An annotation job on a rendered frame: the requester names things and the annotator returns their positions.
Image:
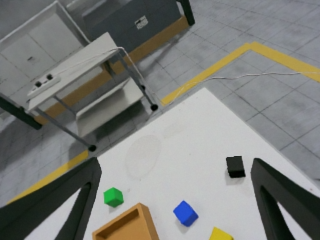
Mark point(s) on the yellow block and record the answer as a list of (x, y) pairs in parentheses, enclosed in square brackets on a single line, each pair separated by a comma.
[(218, 234)]

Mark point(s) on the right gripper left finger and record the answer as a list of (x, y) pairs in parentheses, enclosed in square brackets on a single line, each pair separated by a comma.
[(19, 218)]

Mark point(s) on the blue block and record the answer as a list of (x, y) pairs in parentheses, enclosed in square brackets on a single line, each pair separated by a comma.
[(185, 213)]

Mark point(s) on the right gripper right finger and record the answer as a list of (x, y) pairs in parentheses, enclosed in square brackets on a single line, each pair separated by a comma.
[(272, 187)]

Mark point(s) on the wooden tray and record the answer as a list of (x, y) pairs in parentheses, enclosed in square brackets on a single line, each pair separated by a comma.
[(128, 226)]

